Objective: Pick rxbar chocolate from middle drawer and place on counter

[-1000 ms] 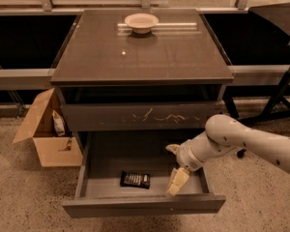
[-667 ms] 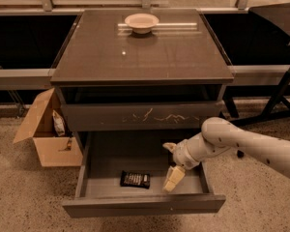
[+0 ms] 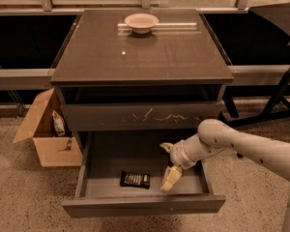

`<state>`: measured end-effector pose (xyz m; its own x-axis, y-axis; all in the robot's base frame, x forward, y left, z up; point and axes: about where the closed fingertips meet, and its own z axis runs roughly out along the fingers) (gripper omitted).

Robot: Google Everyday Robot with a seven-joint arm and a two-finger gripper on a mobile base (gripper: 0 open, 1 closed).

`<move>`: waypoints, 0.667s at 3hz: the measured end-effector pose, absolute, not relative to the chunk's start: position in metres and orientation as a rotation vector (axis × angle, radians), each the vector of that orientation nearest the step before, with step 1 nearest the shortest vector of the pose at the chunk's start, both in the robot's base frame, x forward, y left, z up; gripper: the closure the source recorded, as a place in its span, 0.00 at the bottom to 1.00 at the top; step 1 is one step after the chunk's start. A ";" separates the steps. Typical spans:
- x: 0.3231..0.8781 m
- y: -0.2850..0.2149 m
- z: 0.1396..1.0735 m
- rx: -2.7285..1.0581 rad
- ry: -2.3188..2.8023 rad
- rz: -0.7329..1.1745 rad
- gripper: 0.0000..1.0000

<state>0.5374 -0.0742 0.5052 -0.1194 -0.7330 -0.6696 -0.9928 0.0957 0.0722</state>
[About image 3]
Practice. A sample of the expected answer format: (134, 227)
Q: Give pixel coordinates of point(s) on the snack bag in box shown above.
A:
(58, 123)

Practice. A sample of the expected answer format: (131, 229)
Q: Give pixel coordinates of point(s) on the open grey middle drawer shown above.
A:
(108, 153)

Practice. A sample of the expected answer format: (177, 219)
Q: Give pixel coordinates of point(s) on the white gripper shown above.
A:
(178, 156)

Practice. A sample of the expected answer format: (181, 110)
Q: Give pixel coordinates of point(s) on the closed grey top drawer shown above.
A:
(139, 116)

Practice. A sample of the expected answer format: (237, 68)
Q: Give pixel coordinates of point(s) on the black rolling table stand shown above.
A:
(266, 81)

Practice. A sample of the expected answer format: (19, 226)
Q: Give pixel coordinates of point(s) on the grey drawer cabinet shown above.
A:
(178, 41)

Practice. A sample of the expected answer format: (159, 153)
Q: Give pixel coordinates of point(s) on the black rxbar chocolate wrapper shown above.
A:
(135, 180)

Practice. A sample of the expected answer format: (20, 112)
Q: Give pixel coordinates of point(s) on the open cardboard box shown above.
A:
(38, 125)

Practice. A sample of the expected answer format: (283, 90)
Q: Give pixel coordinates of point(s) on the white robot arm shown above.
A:
(212, 137)

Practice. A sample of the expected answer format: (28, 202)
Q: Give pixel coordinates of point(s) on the white ceramic bowl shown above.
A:
(141, 23)

